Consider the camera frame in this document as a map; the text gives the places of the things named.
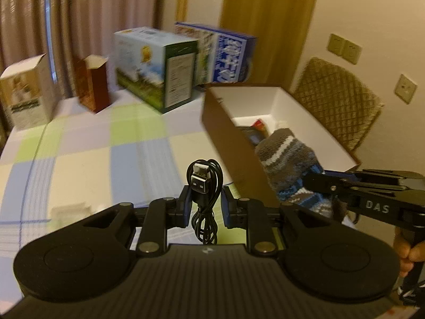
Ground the grey striped knitted sock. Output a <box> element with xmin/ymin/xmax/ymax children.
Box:
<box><xmin>255</xmin><ymin>128</ymin><xmax>337</xmax><ymax>219</ymax></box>

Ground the black USB cable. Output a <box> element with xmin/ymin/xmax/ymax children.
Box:
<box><xmin>184</xmin><ymin>158</ymin><xmax>224</xmax><ymax>245</ymax></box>

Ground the black shaver box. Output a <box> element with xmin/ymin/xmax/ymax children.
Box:
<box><xmin>238</xmin><ymin>126</ymin><xmax>269</xmax><ymax>148</ymax></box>

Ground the red snack packet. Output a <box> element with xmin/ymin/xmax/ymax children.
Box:
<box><xmin>251</xmin><ymin>119</ymin><xmax>268</xmax><ymax>135</ymax></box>

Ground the person's right hand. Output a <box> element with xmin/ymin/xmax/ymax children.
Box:
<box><xmin>393</xmin><ymin>227</ymin><xmax>425</xmax><ymax>277</ymax></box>

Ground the quilted tan cushion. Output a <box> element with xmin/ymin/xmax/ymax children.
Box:
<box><xmin>293</xmin><ymin>57</ymin><xmax>384</xmax><ymax>152</ymax></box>

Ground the brown cardboard storage box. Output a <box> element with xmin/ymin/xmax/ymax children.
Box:
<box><xmin>202</xmin><ymin>83</ymin><xmax>361</xmax><ymax>207</ymax></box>

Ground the checkered bed sheet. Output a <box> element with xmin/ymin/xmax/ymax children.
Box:
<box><xmin>0</xmin><ymin>86</ymin><xmax>287</xmax><ymax>306</ymax></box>

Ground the green landscape milk carton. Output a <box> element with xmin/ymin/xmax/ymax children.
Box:
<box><xmin>114</xmin><ymin>27</ymin><xmax>198</xmax><ymax>113</ymax></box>

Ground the blue milk carton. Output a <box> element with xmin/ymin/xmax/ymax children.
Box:
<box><xmin>174</xmin><ymin>22</ymin><xmax>256</xmax><ymax>85</ymax></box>

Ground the dark red tall box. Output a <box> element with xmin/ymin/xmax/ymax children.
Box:
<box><xmin>73</xmin><ymin>55</ymin><xmax>111</xmax><ymax>113</ymax></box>

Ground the white product box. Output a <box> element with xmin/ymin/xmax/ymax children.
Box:
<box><xmin>1</xmin><ymin>54</ymin><xmax>59</xmax><ymax>130</ymax></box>

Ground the wooden door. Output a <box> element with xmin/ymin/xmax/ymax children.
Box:
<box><xmin>220</xmin><ymin>0</ymin><xmax>316</xmax><ymax>90</ymax></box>

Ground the beige curtain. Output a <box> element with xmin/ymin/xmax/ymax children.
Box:
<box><xmin>1</xmin><ymin>0</ymin><xmax>161</xmax><ymax>99</ymax></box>

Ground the single wall socket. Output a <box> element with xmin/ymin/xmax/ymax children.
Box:
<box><xmin>394</xmin><ymin>74</ymin><xmax>418</xmax><ymax>104</ymax></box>

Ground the double wall socket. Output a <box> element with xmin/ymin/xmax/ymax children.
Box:
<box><xmin>327</xmin><ymin>33</ymin><xmax>362</xmax><ymax>65</ymax></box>

